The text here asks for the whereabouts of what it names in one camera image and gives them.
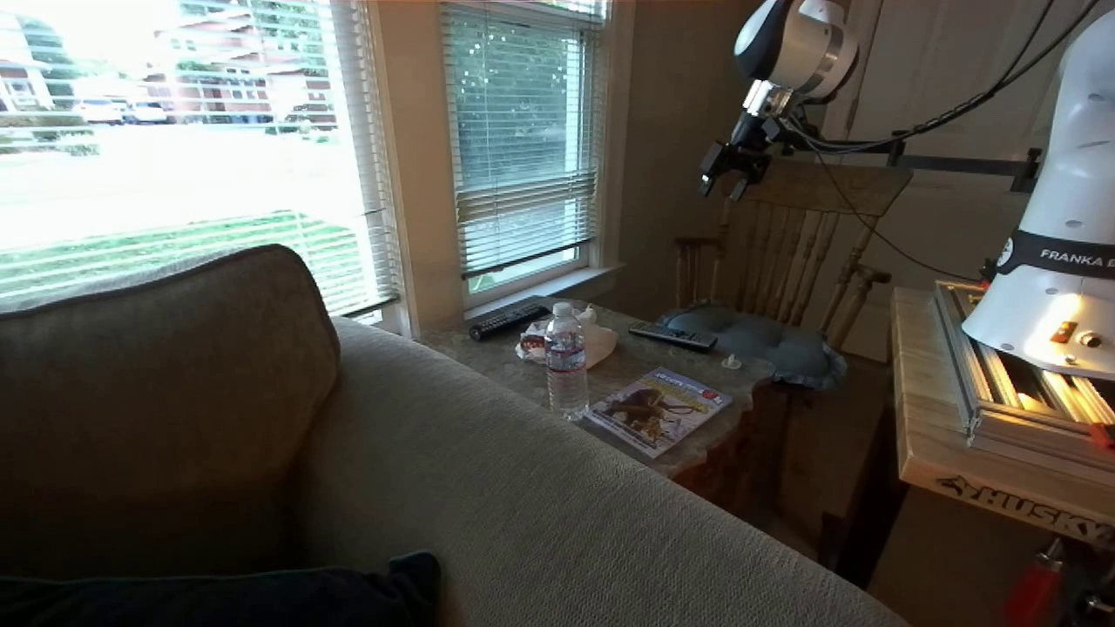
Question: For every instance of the blue ruffled seat cushion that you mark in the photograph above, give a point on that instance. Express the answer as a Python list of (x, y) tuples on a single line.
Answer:
[(779, 347)]

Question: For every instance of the magazine with animal cover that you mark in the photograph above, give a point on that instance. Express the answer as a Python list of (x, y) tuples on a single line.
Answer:
[(656, 410)]

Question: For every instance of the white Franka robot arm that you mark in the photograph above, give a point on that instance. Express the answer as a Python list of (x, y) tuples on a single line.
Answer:
[(1068, 177)]

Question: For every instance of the wide window blinds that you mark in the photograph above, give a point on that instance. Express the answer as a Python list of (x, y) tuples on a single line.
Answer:
[(174, 177)]

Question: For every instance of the narrow window blinds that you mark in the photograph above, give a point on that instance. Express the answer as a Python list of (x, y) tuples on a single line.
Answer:
[(517, 142)]

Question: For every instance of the clear plastic water bottle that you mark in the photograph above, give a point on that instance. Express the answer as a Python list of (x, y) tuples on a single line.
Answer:
[(565, 368)]

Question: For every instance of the white towel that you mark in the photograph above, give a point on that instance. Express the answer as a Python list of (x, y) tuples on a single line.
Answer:
[(597, 347)]

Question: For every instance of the metal robot mounting plate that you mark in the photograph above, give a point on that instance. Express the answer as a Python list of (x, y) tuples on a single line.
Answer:
[(1021, 402)]

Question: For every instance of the red clamp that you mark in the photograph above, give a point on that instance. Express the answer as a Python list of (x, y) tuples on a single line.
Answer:
[(1097, 438), (1031, 586)]

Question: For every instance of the wooden rocking chair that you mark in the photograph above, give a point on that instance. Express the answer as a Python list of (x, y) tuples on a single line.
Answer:
[(787, 230)]

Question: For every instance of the black camera boom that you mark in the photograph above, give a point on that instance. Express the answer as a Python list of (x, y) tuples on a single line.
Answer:
[(963, 160)]

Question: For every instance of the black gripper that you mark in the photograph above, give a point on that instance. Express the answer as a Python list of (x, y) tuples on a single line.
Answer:
[(751, 135)]

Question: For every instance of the beige fabric sofa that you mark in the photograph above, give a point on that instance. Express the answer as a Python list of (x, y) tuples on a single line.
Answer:
[(463, 490)]

